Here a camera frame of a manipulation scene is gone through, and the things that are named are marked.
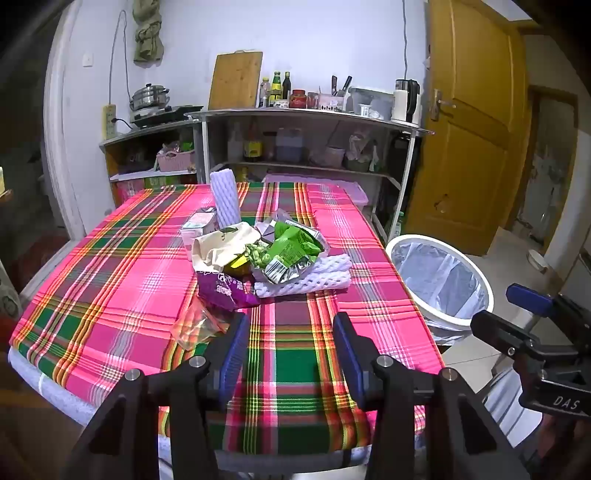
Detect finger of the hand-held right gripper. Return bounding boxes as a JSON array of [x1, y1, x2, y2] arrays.
[[505, 284, 591, 337], [470, 310, 543, 365]]

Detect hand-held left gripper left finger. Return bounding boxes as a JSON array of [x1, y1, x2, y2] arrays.
[[67, 313, 252, 480]]

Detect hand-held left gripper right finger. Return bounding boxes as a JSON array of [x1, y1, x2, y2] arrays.
[[332, 312, 532, 480]]

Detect white trash bin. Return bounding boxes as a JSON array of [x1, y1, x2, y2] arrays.
[[385, 233, 496, 344]]

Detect clear orange plastic wrapper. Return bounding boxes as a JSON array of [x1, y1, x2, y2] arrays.
[[171, 300, 229, 350]]

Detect purple snack packet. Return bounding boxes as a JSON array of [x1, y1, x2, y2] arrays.
[[196, 270, 262, 309]]

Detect translucent bin liner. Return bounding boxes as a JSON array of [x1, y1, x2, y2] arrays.
[[392, 240, 488, 344]]

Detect white foam net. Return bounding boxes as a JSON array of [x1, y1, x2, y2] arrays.
[[254, 254, 352, 298]]

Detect green pea packet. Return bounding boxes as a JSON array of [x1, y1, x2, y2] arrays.
[[245, 242, 273, 271]]

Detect cream paper bag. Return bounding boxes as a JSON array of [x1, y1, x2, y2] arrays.
[[191, 222, 263, 274]]

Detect green snack packet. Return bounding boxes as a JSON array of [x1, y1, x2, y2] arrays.
[[265, 220, 324, 268]]

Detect pink white carton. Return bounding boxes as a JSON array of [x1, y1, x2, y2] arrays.
[[180, 230, 204, 261]]

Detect grey foil wrapper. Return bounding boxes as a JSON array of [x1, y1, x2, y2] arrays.
[[255, 210, 296, 241]]

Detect purple white drink carton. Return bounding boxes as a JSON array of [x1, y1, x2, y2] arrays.
[[181, 208, 219, 236]]

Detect person's grey trousers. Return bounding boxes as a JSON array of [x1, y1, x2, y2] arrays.
[[480, 369, 546, 448]]

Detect pink plaid tablecloth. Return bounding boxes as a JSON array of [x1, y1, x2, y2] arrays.
[[9, 182, 444, 450]]

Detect wooden door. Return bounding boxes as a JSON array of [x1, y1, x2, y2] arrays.
[[406, 0, 532, 257]]

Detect lavender underlay sheet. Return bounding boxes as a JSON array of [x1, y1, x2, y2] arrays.
[[8, 346, 162, 444]]

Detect dark tall container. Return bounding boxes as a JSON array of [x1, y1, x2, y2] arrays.
[[385, 131, 411, 213]]

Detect red box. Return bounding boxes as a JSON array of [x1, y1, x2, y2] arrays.
[[115, 180, 146, 204]]

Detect pink plastic basket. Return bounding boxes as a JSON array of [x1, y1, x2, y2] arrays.
[[156, 150, 195, 172]]

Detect crumpled plastic bag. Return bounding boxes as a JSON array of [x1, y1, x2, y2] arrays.
[[347, 134, 375, 162]]

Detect dark bottle yellow label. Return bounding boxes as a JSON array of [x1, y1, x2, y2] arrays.
[[243, 122, 262, 162]]

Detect clear tall bottle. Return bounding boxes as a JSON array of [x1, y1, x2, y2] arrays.
[[228, 122, 244, 160]]

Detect grey plastic jug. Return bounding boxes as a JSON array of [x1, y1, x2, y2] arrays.
[[276, 128, 304, 162]]

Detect clear plastic container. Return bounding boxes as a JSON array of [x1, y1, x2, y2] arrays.
[[347, 87, 395, 120]]

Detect small metal shelf unit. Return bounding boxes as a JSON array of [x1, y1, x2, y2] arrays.
[[99, 119, 204, 208]]

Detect large metal shelf unit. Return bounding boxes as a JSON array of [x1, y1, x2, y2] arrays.
[[185, 107, 435, 245]]

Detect black induction cooker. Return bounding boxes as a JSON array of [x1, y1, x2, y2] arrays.
[[129, 105, 204, 129]]

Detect steel pot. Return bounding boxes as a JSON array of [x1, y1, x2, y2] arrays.
[[130, 84, 171, 112]]

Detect wooden cutting board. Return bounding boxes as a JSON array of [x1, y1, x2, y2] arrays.
[[208, 52, 264, 110]]

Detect hanging green cloth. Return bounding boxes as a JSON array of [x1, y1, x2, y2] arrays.
[[133, 0, 164, 65]]

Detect metal door handle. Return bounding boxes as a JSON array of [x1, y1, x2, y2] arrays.
[[429, 90, 457, 121]]

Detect grey power cable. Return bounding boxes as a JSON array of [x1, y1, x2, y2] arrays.
[[108, 9, 132, 107]]

